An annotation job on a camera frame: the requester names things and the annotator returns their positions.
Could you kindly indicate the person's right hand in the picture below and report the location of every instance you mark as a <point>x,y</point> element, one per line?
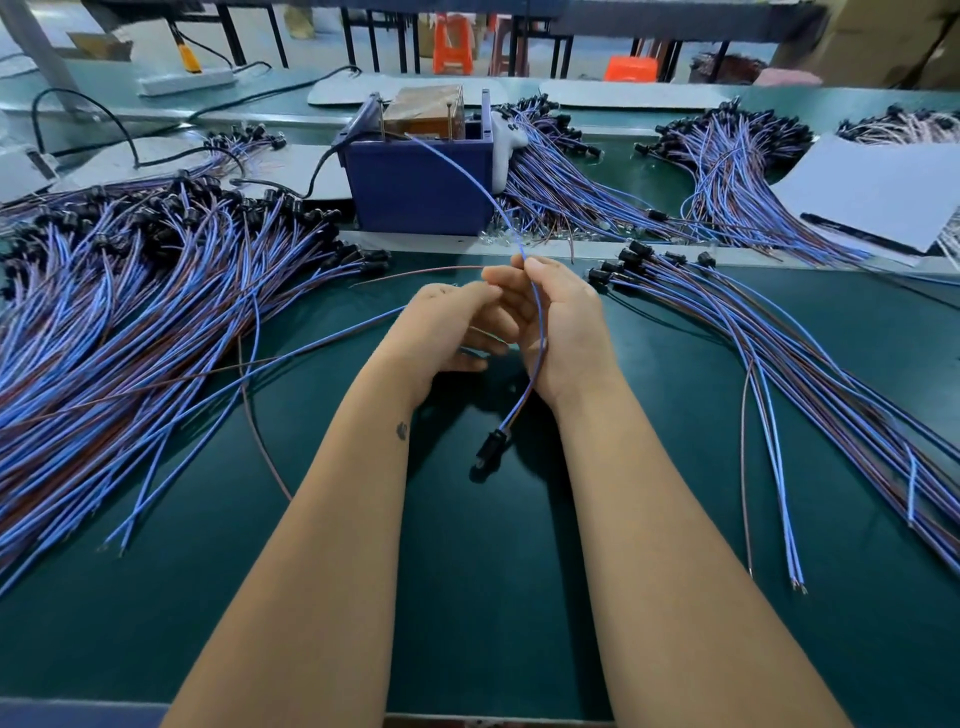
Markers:
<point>570,338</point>

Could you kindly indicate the white paper sheet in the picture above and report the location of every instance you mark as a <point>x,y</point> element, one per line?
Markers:
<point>882,191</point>

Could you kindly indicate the stack of large cardboard boxes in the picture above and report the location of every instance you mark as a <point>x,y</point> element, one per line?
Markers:
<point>893,38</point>

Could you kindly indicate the person's left hand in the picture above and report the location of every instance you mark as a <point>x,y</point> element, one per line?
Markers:
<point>428,338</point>

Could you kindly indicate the white flat mat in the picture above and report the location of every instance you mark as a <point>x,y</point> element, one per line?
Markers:
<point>420,89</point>
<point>638,95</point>
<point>293,170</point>

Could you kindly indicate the person's right forearm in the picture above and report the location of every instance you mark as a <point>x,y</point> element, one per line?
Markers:
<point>690,585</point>

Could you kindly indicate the grey metal pole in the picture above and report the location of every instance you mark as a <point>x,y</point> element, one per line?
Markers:
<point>33,42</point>

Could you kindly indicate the white plastic device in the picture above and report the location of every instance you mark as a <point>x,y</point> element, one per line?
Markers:
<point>23,173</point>

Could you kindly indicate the orange plug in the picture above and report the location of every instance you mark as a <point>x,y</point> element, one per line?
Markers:
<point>189,57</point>

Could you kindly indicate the white power strip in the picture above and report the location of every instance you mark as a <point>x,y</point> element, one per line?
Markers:
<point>189,81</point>

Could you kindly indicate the long grey workbench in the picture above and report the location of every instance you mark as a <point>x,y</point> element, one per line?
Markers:
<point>675,15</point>

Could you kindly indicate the person's left forearm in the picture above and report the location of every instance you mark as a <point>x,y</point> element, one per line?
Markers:
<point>308,585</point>

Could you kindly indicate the black pen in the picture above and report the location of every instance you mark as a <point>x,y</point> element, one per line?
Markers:
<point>863,234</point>

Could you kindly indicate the pink plastic stool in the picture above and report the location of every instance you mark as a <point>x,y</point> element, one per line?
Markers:
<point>788,77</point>

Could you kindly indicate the brown cardboard block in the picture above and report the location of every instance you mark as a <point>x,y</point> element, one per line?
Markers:
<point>425,113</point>

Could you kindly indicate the open cardboard box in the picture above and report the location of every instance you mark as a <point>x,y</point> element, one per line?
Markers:
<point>99,47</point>

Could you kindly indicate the blue plastic tester box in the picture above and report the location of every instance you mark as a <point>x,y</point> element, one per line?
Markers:
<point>398,192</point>

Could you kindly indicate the orange plastic stool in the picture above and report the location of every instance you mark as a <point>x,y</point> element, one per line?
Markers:
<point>453,44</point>
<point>632,69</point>

